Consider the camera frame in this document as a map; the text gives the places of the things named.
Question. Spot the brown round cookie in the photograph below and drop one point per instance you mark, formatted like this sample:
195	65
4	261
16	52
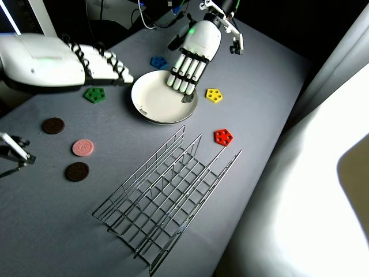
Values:
53	125
77	172

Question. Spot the white upright post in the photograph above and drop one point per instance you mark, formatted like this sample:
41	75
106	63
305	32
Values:
43	17

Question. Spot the pink round cookie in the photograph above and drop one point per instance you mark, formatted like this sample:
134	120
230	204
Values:
83	147

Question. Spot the large white blurred shell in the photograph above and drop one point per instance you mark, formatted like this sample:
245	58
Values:
302	202

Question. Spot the grey table cloth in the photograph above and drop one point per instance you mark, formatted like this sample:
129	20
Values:
245	86

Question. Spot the blue pentagon block with holes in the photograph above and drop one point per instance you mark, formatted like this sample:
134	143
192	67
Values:
158	62

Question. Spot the red pentagon block with holes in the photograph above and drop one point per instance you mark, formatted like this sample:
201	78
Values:
223	137

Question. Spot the green pentagon block with holes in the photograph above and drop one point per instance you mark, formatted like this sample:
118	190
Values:
95	95

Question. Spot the beige blurred panel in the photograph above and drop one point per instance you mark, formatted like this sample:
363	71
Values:
356	184

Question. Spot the yellow pentagon block with holes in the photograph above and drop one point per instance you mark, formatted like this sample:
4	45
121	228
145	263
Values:
214	95

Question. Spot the lit white light strip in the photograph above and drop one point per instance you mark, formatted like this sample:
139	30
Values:
10	17

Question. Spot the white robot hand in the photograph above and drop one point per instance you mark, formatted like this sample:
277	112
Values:
201	40
43	63

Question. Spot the white plate with leaf print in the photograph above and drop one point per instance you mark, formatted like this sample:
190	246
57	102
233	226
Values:
155	98

